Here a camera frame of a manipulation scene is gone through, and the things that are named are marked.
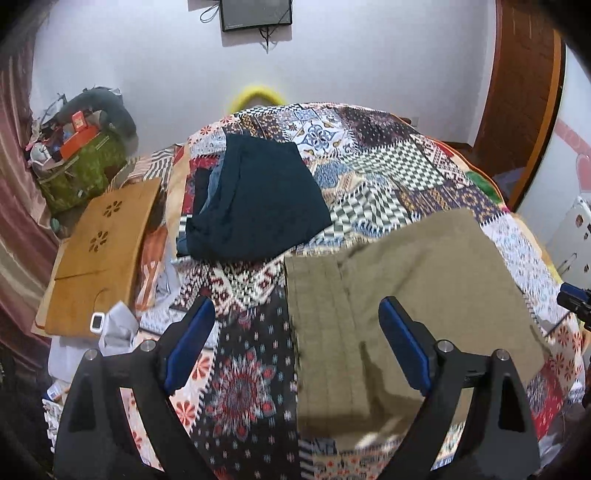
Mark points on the maroon striped curtain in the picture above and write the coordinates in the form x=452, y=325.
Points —
x=28, y=245

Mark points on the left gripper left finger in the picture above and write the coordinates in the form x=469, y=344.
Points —
x=94, y=440

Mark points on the light grey cloth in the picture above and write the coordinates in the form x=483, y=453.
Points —
x=112, y=334

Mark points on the dark navy folded garment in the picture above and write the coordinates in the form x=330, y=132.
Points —
x=266, y=202

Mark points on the yellow round object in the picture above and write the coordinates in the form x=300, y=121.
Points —
x=255, y=95

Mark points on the patchwork patterned bedsheet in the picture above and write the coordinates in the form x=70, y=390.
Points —
x=377, y=174

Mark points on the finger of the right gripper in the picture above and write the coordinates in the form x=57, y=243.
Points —
x=577, y=301

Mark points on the brown wooden door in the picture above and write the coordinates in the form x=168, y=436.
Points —
x=523, y=96

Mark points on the olive green pants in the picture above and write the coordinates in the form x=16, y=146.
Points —
x=446, y=273

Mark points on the wooden lap desk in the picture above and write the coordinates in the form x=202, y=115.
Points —
x=98, y=265

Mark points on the green patterned bag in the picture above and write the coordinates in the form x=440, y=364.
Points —
x=85, y=175

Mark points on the wall mounted black frame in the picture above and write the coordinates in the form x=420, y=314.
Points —
x=245, y=14

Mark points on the orange box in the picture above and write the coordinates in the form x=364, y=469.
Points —
x=77, y=141

